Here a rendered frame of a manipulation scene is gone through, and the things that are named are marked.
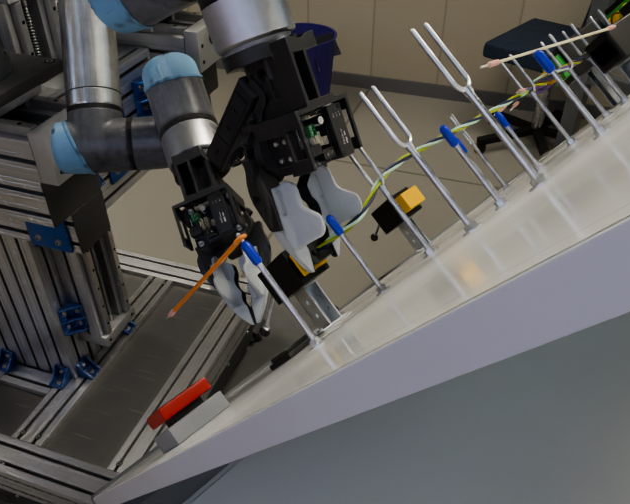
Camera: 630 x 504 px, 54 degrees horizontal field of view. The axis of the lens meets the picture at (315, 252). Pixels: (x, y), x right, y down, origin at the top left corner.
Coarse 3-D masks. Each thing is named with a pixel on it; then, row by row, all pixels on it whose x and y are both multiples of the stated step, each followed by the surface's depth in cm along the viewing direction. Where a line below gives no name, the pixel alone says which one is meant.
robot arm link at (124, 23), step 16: (96, 0) 59; (112, 0) 58; (128, 0) 58; (144, 0) 57; (160, 0) 57; (176, 0) 57; (192, 0) 57; (112, 16) 60; (128, 16) 59; (144, 16) 59; (160, 16) 60; (128, 32) 63
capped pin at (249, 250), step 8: (240, 240) 49; (248, 248) 48; (248, 256) 48; (256, 256) 48; (256, 264) 48; (264, 272) 48; (272, 280) 48; (280, 288) 48; (280, 296) 48; (288, 304) 48; (296, 312) 48; (296, 320) 48; (304, 328) 48; (312, 336) 48; (312, 344) 48
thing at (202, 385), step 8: (192, 384) 55; (200, 384) 54; (208, 384) 55; (184, 392) 53; (192, 392) 54; (200, 392) 54; (176, 400) 53; (184, 400) 53; (192, 400) 54; (200, 400) 55; (160, 408) 52; (168, 408) 52; (176, 408) 53; (184, 408) 54; (192, 408) 54; (152, 416) 54; (160, 416) 52; (168, 416) 52; (176, 416) 53; (152, 424) 55; (160, 424) 53; (168, 424) 55
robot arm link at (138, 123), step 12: (132, 120) 87; (144, 120) 87; (132, 132) 86; (144, 132) 86; (156, 132) 86; (132, 144) 86; (144, 144) 86; (156, 144) 86; (144, 156) 87; (156, 156) 87; (144, 168) 89; (156, 168) 90
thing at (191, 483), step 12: (540, 156) 141; (384, 276) 108; (240, 384) 89; (144, 456) 80; (216, 468) 84; (192, 480) 81; (204, 480) 83; (96, 492) 76; (156, 492) 76; (168, 492) 78; (180, 492) 80; (192, 492) 82
